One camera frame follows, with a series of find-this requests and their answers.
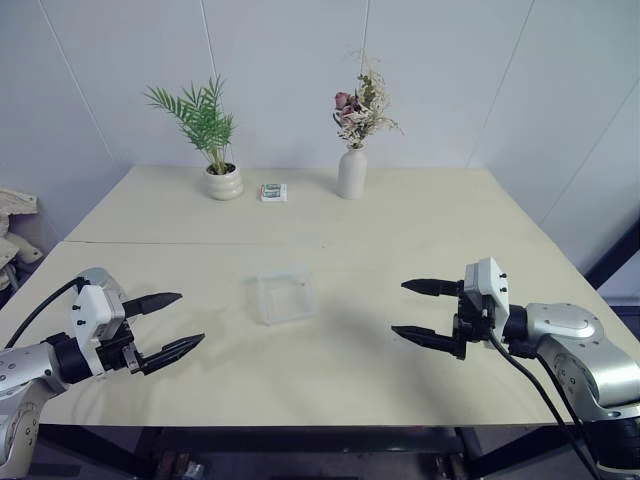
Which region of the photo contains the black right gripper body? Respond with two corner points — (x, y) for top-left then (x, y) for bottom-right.
(452, 287), (506, 361)

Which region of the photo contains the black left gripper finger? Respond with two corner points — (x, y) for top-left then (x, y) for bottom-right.
(137, 333), (206, 375)
(123, 291), (183, 318)

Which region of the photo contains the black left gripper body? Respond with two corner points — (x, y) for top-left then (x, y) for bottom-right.
(97, 319), (146, 376)

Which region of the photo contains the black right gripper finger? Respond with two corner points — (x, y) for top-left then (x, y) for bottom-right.
(401, 278), (464, 300)
(391, 325), (459, 359)

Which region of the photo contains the clear square plastic container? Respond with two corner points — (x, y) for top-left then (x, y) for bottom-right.
(244, 263), (321, 327)

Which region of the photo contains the cream ceramic vase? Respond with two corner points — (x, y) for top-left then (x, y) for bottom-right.
(335, 147), (370, 200)

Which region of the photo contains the cream ribbed plant pot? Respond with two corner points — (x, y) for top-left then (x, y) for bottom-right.
(203, 162), (245, 201)

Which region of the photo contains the small white green box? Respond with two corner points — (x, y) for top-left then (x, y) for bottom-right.
(258, 182), (290, 203)

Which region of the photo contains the dried flower bouquet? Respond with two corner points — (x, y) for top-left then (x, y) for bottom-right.
(332, 47), (405, 150)

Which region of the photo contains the green palm plant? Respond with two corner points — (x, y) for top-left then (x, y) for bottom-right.
(143, 74), (239, 176)

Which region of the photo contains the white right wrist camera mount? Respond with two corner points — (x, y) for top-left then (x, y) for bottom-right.
(463, 257), (511, 324)

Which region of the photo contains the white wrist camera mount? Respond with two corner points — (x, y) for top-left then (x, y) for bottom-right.
(69, 267), (127, 374)
(463, 257), (511, 324)

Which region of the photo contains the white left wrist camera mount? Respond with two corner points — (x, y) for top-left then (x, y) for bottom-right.
(69, 267), (127, 374)

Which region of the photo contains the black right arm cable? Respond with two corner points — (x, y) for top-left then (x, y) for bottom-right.
(487, 332), (601, 480)
(535, 349), (614, 480)

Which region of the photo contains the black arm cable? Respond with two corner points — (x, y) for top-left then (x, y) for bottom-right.
(487, 332), (601, 480)
(535, 349), (614, 480)
(0, 278), (89, 351)

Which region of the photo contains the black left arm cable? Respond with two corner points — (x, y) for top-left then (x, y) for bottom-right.
(0, 278), (89, 351)

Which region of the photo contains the black table frame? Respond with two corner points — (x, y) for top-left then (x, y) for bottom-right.
(29, 424), (571, 480)

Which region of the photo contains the dark furniture frame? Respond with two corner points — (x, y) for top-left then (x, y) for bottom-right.
(582, 209), (640, 311)

